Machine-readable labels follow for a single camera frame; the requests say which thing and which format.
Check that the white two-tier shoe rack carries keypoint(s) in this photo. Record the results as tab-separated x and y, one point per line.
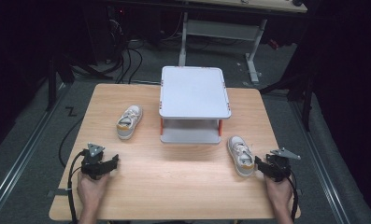
194	93

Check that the grey tape strip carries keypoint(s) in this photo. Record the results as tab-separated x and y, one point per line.
298	192
59	192

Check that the metal floor rail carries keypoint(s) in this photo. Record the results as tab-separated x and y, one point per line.
21	152
320	161

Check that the person's right hand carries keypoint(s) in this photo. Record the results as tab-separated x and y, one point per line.
279	194

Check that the person's left hand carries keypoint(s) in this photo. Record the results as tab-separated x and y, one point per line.
92	191

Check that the black metal stand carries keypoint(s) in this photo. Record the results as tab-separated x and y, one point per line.
306	102
51	81

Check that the small white grey sneaker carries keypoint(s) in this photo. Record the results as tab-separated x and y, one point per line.
129	122
242	155

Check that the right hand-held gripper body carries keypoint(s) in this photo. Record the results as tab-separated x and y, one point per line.
279	166

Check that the small red object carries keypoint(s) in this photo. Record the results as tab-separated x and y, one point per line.
273	44

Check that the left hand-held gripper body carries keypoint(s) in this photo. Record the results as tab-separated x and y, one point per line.
92	163

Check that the desk with white legs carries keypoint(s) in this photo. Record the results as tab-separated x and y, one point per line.
223	28

